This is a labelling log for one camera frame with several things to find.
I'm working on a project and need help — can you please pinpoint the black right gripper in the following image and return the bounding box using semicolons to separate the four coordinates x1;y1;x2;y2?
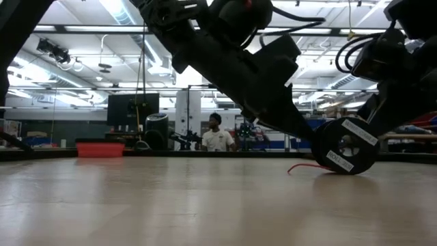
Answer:
357;68;437;137

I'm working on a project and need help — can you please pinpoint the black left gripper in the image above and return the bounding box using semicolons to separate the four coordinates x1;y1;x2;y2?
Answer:
172;33;315;141

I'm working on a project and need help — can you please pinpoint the black labelled cable spool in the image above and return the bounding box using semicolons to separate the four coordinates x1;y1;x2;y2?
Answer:
311;117;381;176

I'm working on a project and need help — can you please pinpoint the red cord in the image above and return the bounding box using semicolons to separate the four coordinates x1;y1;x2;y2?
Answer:
287;163;334;174

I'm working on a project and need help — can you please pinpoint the long wooden workbench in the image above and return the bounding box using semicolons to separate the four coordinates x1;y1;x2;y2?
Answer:
378;133;437;153

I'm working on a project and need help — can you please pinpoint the shelf with red bins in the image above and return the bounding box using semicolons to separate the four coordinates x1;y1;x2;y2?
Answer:
408;111;437;130

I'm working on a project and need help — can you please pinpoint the person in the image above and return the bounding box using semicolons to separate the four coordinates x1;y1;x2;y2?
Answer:
201;112;239;152

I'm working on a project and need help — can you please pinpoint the white square pillar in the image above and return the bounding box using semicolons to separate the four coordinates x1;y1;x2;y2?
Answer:
175;90;202;151

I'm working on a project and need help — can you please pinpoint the black monitor screen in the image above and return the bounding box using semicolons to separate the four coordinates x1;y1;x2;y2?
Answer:
107;93;160;126

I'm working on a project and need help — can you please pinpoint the red plastic bin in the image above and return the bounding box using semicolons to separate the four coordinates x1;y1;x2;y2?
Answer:
75;137;126;159

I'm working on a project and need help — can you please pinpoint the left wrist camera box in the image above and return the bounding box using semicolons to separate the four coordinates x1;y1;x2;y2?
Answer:
254;33;302;79

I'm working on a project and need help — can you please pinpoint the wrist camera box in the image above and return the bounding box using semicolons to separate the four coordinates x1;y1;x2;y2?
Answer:
254;33;302;79
351;29;409;81

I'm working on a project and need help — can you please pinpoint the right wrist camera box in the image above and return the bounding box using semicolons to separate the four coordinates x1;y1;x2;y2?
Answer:
351;29;409;81

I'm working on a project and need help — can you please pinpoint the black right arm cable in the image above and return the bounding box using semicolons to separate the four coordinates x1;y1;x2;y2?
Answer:
335;32;386;74

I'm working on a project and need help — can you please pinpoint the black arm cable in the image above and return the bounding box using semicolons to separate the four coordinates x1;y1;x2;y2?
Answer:
240;5;327;49
335;32;386;74

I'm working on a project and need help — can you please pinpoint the black aluminium table frame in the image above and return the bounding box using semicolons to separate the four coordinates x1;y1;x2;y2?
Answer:
0;131;437;164

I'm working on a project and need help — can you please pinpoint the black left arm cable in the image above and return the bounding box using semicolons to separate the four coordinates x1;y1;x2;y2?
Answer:
240;5;327;49

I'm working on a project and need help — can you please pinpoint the hanging black yellow cord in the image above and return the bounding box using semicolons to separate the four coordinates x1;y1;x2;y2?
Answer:
135;23;151;151

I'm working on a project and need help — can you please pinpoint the black camera cluster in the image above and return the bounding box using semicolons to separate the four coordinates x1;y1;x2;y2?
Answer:
36;38;72;65

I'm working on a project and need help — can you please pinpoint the black frame crossbeam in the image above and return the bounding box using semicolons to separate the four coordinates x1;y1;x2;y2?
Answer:
32;23;437;38

